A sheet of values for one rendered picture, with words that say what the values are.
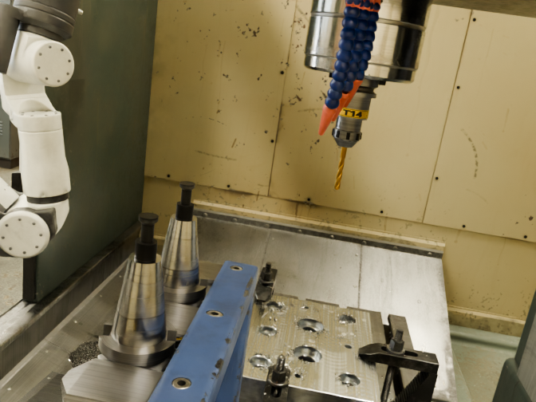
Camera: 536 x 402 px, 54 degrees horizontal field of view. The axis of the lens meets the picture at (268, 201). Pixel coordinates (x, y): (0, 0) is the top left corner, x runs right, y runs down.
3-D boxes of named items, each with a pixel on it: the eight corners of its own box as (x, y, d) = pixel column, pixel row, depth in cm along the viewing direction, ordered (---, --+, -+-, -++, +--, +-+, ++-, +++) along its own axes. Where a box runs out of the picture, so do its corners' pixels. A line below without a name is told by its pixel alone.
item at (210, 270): (152, 277, 58) (153, 270, 57) (167, 259, 63) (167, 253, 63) (214, 289, 57) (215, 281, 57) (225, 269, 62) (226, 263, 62)
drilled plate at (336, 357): (224, 401, 81) (228, 372, 80) (253, 313, 109) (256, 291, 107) (374, 431, 79) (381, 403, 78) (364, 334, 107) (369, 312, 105)
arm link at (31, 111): (61, 40, 80) (70, 128, 84) (32, 38, 85) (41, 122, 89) (19, 40, 75) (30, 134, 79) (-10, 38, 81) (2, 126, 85)
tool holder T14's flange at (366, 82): (378, 100, 73) (381, 80, 72) (334, 92, 73) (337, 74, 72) (372, 96, 79) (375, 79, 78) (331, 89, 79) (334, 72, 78)
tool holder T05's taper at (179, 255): (196, 291, 52) (204, 227, 50) (151, 285, 52) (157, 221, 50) (201, 273, 56) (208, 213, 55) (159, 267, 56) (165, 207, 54)
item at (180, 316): (111, 326, 47) (112, 318, 47) (133, 300, 52) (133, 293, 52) (187, 340, 47) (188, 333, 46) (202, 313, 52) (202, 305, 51)
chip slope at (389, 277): (113, 377, 133) (120, 283, 126) (186, 273, 197) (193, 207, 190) (472, 451, 126) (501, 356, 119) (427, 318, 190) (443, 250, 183)
